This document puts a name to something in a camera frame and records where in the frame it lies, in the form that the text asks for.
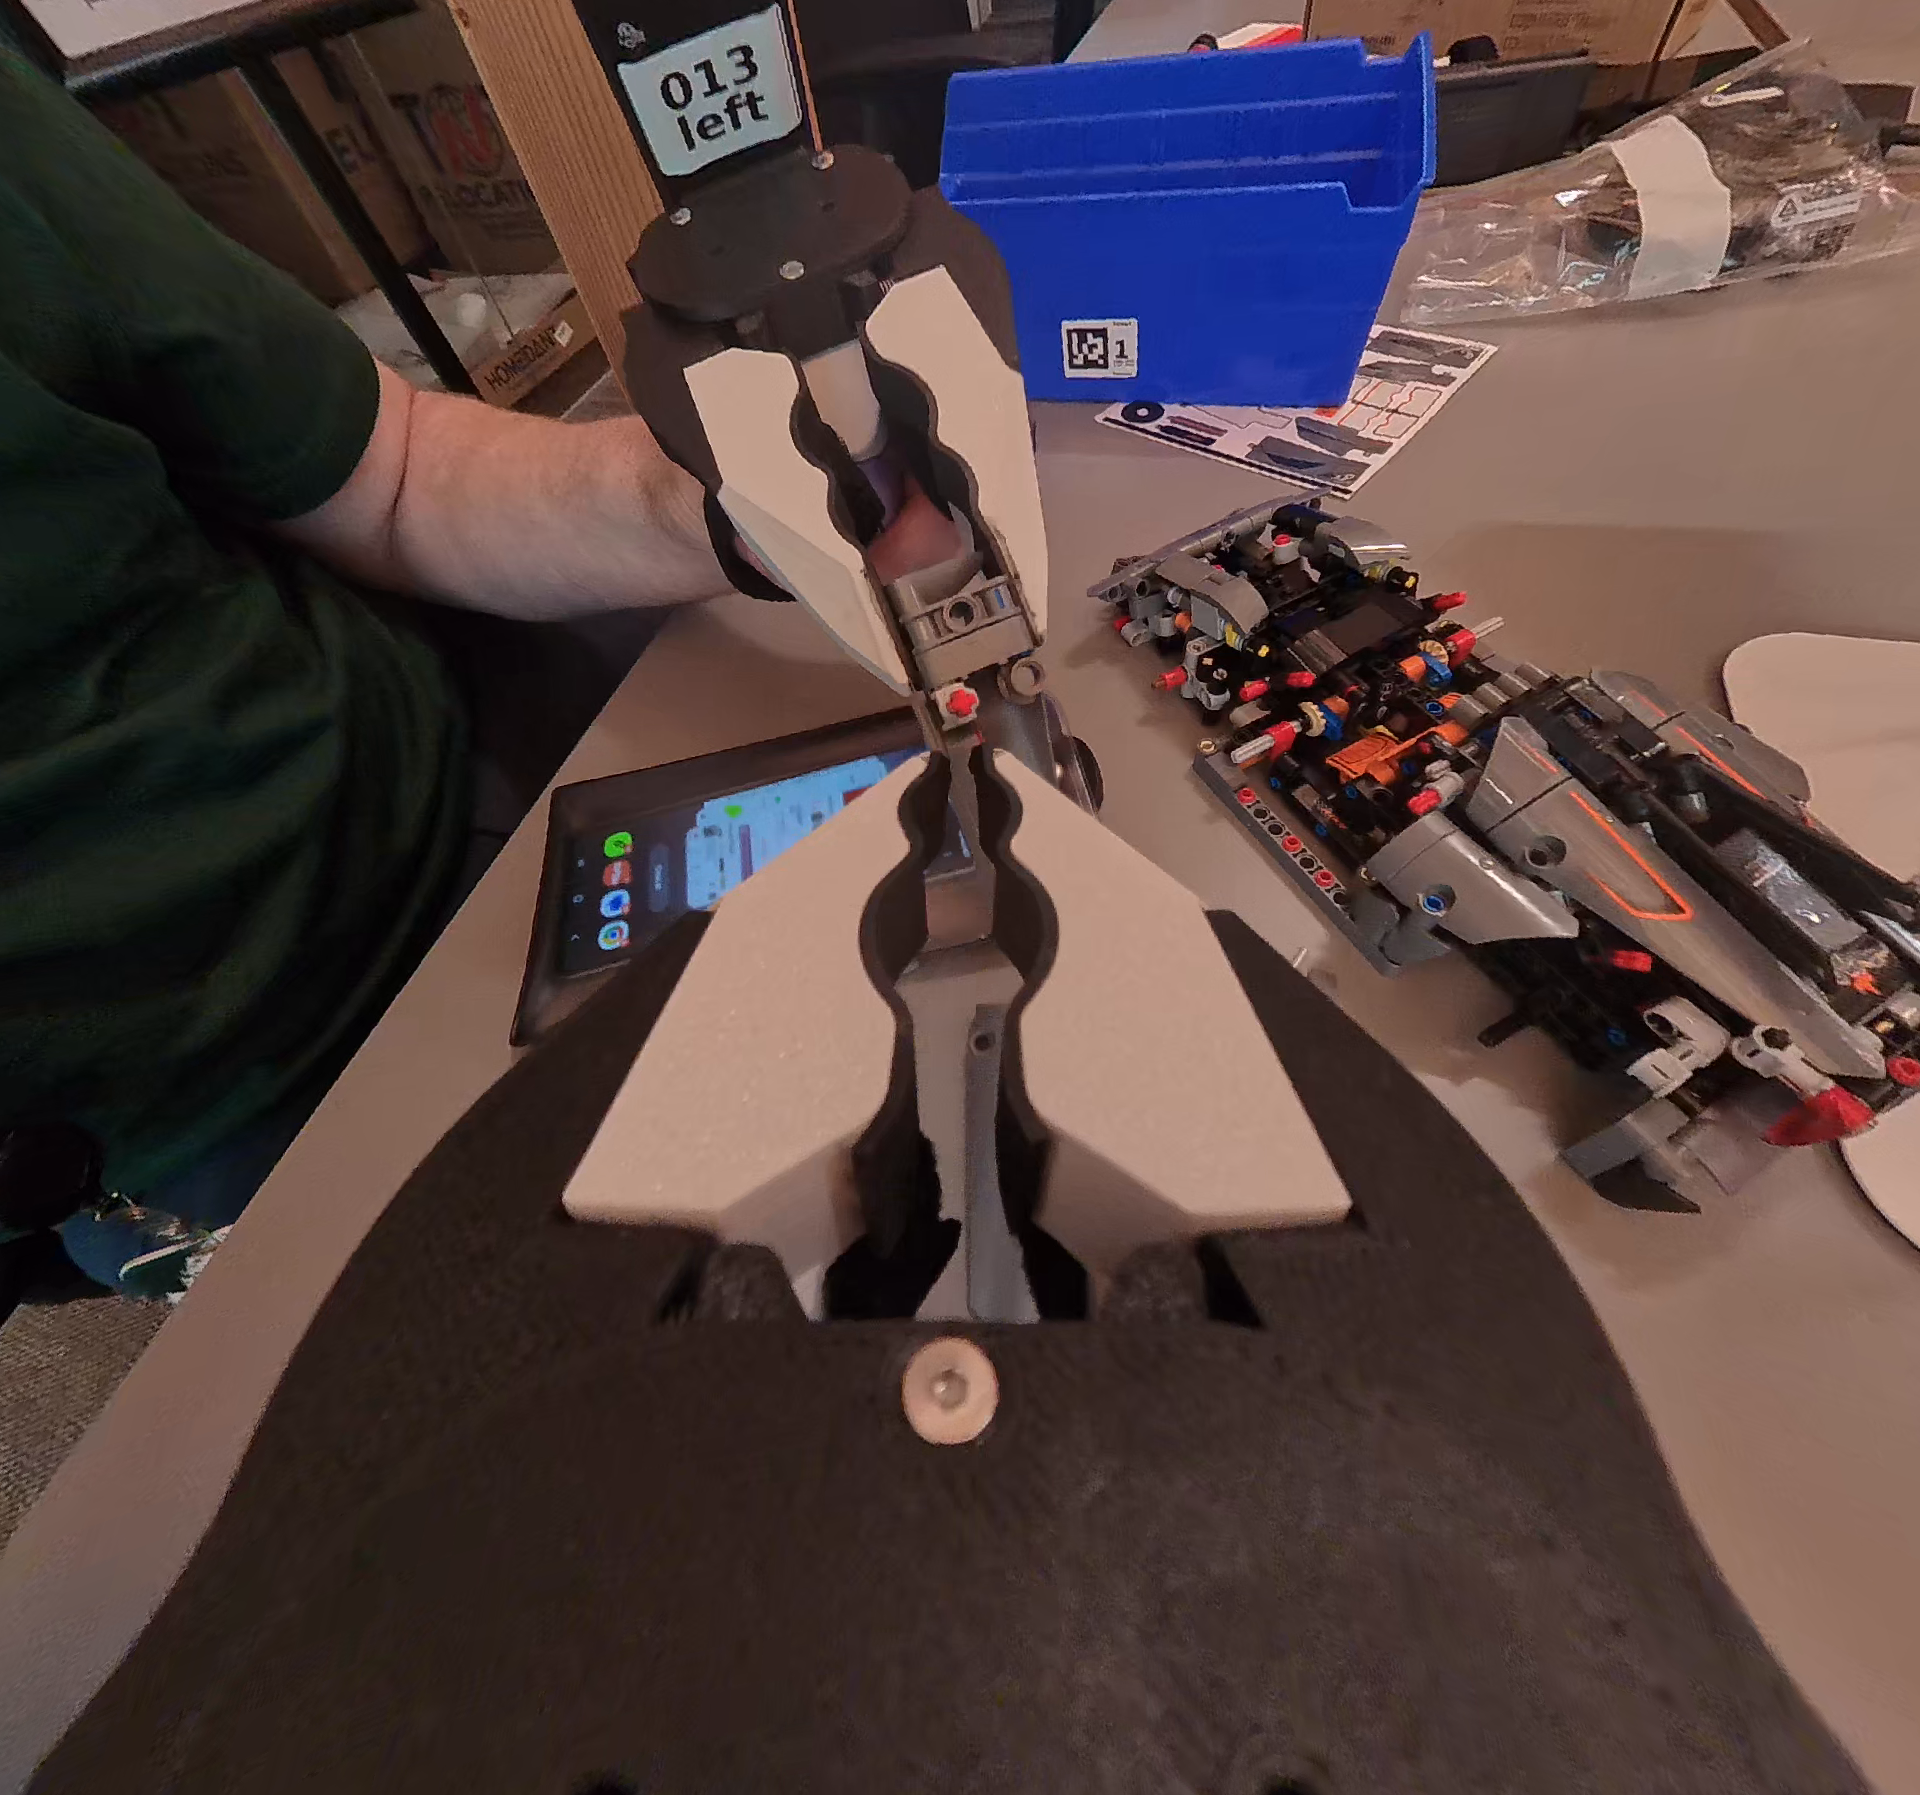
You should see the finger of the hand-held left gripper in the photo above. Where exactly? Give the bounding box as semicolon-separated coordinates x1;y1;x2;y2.
681;342;917;693
862;265;1051;647

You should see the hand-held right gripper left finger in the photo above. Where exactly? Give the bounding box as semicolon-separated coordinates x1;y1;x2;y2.
559;752;950;1319

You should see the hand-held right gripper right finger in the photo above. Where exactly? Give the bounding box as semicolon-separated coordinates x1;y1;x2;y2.
967;750;1360;1294

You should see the small lego beam assembly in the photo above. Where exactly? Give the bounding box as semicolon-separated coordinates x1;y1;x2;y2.
896;571;1051;754

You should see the long grey lego blade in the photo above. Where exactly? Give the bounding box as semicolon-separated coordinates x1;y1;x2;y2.
960;1003;1041;1319

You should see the lego sticker sheet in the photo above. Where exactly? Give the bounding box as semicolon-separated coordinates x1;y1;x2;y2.
1095;321;1502;499

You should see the grey and black lego car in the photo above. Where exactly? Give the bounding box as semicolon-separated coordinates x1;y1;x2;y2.
1086;494;1920;1215

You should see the person's left hand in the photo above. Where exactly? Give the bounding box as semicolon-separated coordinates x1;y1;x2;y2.
862;453;986;582

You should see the blue bin with square tag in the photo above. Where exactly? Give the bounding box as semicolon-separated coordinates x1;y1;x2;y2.
938;31;1438;409

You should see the white book stand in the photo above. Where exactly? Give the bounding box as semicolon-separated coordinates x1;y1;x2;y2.
1722;632;1920;1249

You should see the clear plastic bag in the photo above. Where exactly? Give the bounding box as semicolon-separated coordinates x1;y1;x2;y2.
1417;38;1920;326

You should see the wooden post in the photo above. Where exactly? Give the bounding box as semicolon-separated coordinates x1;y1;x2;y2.
390;0;664;372

